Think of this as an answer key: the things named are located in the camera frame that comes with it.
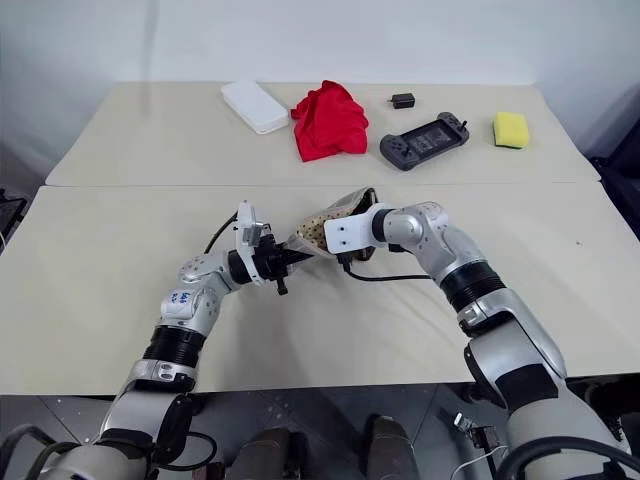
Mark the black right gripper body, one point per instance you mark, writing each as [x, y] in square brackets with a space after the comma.
[357, 256]

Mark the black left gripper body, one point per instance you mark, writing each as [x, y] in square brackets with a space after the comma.
[270, 260]

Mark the grey plaid pouch dotted lining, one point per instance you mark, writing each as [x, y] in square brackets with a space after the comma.
[312, 230]

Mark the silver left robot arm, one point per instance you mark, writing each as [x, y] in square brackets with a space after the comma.
[192, 305]

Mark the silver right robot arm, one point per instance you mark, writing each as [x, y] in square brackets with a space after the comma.
[450, 240]

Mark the crumpled red cloth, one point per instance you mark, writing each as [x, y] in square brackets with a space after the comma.
[330, 122]

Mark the grey handheld game controller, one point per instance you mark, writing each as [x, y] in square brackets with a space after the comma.
[425, 140]

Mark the white rectangular box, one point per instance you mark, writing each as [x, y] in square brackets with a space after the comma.
[255, 106]

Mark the small black charger plug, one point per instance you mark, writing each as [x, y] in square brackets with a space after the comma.
[402, 101]

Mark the dark rounded shape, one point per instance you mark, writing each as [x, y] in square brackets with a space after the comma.
[392, 447]
[270, 455]

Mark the yellow sponge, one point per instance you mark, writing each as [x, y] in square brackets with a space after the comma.
[511, 129]

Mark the small dark connector board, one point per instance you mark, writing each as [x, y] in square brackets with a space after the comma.
[482, 437]

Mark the black object at table side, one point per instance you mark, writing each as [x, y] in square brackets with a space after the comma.
[10, 212]

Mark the dark chair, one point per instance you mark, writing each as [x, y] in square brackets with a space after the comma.
[620, 170]

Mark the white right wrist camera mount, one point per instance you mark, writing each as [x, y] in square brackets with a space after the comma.
[350, 230]

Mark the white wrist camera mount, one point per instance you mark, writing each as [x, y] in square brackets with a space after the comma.
[247, 220]
[350, 230]

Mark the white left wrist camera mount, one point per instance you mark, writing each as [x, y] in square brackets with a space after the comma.
[247, 220]

